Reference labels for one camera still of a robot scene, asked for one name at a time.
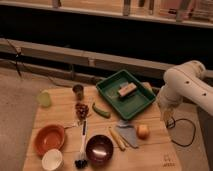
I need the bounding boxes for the yellow banana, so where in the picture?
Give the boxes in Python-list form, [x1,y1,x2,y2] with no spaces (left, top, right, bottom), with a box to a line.
[109,127,126,151]

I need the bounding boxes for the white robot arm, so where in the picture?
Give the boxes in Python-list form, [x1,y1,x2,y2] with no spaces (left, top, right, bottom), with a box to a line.
[157,60,213,122]

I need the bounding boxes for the small dark metal cup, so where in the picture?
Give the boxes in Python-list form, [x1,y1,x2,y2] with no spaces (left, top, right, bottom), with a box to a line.
[72,84,84,100]

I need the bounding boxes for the light green plastic cup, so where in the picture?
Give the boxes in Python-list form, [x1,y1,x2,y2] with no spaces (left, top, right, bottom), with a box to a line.
[37,91,52,107]

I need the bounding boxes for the white paper cup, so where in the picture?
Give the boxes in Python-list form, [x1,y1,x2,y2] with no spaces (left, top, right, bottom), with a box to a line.
[41,149,63,171]

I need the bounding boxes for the orange apple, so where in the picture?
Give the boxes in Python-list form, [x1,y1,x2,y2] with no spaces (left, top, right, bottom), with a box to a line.
[136,124,150,139]

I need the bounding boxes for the green plastic tray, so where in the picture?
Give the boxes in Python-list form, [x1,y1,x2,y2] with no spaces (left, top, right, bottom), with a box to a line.
[96,70,156,120]

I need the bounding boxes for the grey cloth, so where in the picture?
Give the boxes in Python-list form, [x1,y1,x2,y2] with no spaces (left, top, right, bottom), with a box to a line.
[115,120,138,148]

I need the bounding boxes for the wooden block sponge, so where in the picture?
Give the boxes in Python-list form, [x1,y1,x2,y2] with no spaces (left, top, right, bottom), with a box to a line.
[118,83,137,97]

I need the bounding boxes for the green cucumber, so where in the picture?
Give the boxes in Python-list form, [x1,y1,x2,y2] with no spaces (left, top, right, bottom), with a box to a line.
[92,103,111,118]

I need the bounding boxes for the dark red bowl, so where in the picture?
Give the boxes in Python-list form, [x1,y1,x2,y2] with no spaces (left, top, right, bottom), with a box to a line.
[86,135,114,166]

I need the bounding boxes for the bunch of red grapes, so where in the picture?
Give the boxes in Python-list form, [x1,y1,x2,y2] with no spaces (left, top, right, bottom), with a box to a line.
[75,102,89,120]

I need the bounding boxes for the orange bowl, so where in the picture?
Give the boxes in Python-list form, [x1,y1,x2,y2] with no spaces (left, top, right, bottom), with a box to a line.
[34,124,65,156]

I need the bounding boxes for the black cable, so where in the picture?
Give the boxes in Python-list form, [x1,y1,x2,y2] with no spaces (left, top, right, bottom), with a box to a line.
[165,116,198,148]

